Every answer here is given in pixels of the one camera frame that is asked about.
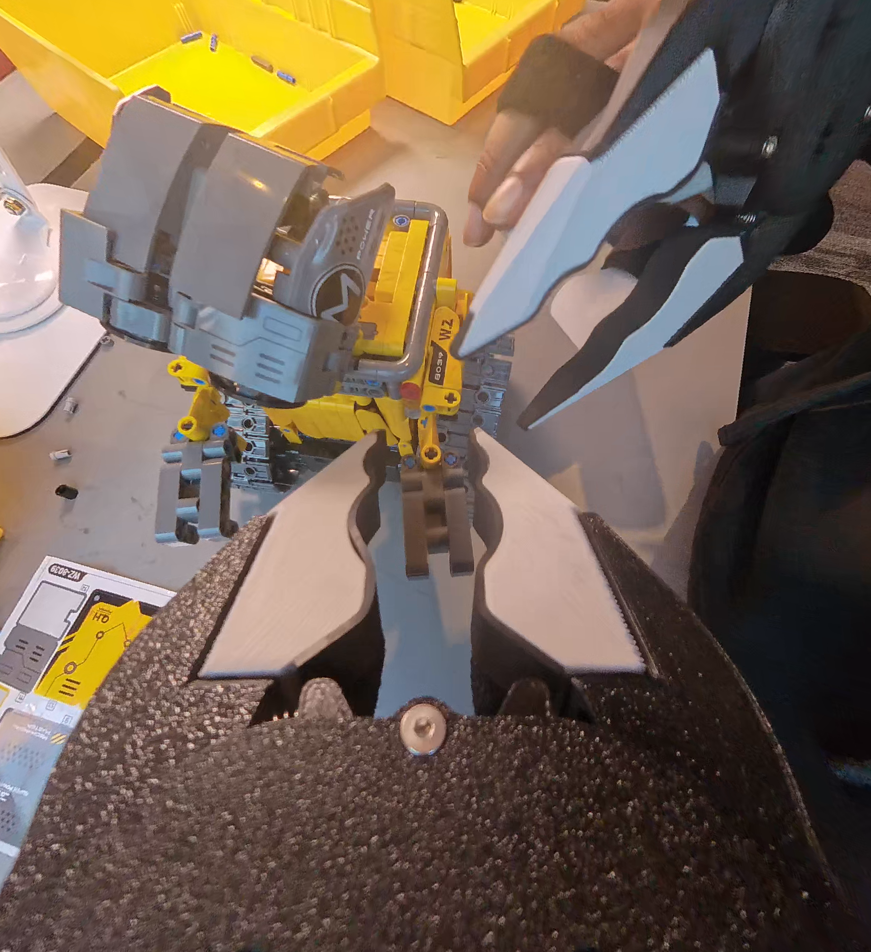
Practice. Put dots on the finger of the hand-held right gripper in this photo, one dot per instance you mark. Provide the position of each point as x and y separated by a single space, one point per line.
592 208
688 282

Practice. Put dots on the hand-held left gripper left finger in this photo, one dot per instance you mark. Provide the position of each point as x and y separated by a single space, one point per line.
294 595

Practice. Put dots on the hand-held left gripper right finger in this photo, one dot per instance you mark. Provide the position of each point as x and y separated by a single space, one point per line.
554 595

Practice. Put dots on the yellow black strip sticker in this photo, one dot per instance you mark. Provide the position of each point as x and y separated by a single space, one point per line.
444 349

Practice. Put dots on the yellow grey toy brick robot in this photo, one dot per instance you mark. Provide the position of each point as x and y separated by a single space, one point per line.
398 297

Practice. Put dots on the white sticker sheet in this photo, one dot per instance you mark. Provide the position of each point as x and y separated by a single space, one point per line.
71 654

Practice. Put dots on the grey desk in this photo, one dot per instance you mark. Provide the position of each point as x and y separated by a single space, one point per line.
629 461

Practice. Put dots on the white book stand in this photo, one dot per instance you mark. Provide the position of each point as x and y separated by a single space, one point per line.
11 349

